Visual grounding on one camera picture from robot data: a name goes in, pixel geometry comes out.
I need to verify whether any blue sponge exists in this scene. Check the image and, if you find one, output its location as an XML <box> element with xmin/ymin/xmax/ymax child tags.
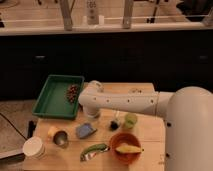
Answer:
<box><xmin>76</xmin><ymin>123</ymin><xmax>97</xmax><ymax>139</ymax></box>

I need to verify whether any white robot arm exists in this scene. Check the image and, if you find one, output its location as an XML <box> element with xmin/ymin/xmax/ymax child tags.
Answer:
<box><xmin>78</xmin><ymin>81</ymin><xmax>213</xmax><ymax>171</ymax></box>

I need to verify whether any bunch of red grapes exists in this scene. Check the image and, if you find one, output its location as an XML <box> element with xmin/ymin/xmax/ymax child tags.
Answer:
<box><xmin>66</xmin><ymin>84</ymin><xmax>78</xmax><ymax>103</ymax></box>

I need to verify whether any black head white brush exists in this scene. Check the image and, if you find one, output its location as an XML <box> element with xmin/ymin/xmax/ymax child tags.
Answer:
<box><xmin>110</xmin><ymin>112</ymin><xmax>120</xmax><ymax>130</ymax></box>

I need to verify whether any green plastic cup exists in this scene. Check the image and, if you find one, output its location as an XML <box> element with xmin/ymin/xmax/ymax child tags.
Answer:
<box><xmin>123</xmin><ymin>113</ymin><xmax>138</xmax><ymax>129</ymax></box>

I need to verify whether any green plastic tray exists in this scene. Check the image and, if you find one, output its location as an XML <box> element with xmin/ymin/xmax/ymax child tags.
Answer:
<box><xmin>33</xmin><ymin>75</ymin><xmax>84</xmax><ymax>120</ymax></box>

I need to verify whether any yellow corn cob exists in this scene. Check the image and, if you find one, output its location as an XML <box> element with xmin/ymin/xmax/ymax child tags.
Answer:
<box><xmin>116</xmin><ymin>144</ymin><xmax>143</xmax><ymax>154</ymax></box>

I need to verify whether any steel cup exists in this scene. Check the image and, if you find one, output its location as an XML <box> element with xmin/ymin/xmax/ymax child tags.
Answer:
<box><xmin>47</xmin><ymin>126</ymin><xmax>69</xmax><ymax>148</ymax></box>

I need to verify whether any orange bowl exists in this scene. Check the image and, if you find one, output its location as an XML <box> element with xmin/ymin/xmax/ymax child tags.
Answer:
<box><xmin>109</xmin><ymin>132</ymin><xmax>142</xmax><ymax>165</ymax></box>

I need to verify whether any white paper cup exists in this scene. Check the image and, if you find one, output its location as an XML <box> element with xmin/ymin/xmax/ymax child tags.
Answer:
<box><xmin>22</xmin><ymin>136</ymin><xmax>45</xmax><ymax>158</ymax></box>

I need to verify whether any green handled fork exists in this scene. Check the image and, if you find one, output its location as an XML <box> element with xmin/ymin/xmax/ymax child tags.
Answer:
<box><xmin>80</xmin><ymin>143</ymin><xmax>110</xmax><ymax>162</ymax></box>

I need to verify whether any black cable left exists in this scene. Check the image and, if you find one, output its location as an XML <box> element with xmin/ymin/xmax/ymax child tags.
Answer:
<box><xmin>0</xmin><ymin>112</ymin><xmax>28</xmax><ymax>141</ymax></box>

